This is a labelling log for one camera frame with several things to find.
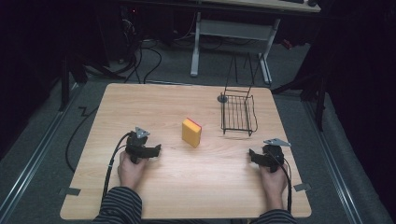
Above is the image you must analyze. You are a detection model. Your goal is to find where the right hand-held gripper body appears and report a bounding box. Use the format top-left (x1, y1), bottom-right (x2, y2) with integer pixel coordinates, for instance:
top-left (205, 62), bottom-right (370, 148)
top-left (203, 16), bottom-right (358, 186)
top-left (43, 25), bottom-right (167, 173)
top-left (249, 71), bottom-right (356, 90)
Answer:
top-left (262, 137), bottom-right (292, 174)

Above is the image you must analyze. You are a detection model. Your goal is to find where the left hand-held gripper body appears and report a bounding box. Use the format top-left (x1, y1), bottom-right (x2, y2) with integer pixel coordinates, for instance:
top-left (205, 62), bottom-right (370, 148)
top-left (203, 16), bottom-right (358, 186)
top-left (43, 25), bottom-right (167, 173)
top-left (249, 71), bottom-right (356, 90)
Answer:
top-left (125, 126), bottom-right (151, 164)

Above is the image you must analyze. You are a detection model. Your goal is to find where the yellow sponge with red side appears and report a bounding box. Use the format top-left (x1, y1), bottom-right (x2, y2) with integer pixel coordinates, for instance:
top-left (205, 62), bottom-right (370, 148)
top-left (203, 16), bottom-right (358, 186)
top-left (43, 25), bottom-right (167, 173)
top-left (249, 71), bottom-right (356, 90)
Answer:
top-left (181, 117), bottom-right (203, 149)

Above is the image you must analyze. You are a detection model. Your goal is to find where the black wire rack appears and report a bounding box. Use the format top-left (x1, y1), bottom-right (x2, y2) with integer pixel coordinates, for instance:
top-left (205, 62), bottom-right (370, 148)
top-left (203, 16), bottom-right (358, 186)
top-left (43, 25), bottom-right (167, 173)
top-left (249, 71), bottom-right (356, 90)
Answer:
top-left (217, 51), bottom-right (259, 137)

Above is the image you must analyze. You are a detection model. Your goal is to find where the person's left hand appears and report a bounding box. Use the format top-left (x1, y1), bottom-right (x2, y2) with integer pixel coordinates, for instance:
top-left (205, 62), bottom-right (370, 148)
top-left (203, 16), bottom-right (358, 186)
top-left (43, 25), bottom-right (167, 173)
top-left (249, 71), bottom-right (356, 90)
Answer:
top-left (117, 150), bottom-right (149, 191)

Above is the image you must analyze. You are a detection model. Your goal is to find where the person's right hand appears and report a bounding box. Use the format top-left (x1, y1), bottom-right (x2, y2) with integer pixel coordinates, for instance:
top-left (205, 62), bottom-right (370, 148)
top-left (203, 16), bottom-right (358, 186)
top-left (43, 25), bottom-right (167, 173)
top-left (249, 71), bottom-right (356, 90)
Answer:
top-left (259, 163), bottom-right (289, 211)

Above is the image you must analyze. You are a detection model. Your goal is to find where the grey tape piece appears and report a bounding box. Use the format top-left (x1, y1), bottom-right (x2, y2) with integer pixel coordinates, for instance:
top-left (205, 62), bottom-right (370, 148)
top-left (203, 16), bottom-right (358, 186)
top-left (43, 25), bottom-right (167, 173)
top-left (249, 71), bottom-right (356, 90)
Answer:
top-left (58, 187), bottom-right (82, 197)
top-left (292, 182), bottom-right (312, 192)

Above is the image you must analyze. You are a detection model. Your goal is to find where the black stand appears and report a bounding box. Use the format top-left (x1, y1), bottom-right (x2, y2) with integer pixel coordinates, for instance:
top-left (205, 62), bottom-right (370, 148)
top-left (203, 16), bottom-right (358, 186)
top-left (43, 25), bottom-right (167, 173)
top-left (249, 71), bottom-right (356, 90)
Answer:
top-left (270, 59), bottom-right (329, 133)
top-left (57, 52), bottom-right (127, 113)

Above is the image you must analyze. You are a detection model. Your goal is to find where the white-legged desk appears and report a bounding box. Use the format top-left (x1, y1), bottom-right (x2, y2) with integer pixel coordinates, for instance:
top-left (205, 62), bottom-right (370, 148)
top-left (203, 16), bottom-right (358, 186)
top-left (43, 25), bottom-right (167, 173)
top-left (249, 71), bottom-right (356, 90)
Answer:
top-left (188, 0), bottom-right (322, 87)

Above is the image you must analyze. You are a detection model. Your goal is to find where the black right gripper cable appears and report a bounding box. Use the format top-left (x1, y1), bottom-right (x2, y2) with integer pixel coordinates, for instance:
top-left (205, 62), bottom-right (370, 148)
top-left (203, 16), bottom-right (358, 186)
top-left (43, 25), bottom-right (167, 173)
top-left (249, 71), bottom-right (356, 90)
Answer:
top-left (270, 150), bottom-right (293, 215)

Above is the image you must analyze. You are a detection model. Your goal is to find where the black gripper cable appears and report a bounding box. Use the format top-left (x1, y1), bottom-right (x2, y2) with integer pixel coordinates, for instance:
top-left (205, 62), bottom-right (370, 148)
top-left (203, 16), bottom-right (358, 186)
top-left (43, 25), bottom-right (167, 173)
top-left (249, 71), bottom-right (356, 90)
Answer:
top-left (101, 132), bottom-right (133, 203)
top-left (270, 150), bottom-right (293, 215)

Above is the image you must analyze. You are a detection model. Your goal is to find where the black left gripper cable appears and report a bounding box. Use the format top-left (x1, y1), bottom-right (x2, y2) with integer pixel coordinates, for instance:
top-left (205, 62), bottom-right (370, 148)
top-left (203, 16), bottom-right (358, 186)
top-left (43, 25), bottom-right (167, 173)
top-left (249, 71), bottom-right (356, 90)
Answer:
top-left (101, 132), bottom-right (133, 203)

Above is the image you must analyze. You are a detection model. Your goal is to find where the metal floor rail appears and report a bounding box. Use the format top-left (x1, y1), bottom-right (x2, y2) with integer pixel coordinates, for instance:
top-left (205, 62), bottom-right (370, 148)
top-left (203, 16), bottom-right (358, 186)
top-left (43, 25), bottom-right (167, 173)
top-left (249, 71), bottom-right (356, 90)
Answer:
top-left (0, 83), bottom-right (82, 220)
top-left (302, 100), bottom-right (364, 224)

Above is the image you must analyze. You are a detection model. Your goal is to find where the black floor cable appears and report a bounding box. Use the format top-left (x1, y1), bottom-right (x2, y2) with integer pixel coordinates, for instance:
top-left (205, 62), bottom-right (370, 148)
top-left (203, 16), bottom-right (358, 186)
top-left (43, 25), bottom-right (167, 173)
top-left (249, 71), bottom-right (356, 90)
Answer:
top-left (64, 105), bottom-right (100, 174)

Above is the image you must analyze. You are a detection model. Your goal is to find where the bundle of black floor cables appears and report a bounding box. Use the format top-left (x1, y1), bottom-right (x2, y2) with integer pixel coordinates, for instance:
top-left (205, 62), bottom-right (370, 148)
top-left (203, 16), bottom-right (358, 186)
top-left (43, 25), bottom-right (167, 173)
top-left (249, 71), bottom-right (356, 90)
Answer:
top-left (118, 8), bottom-right (163, 85)

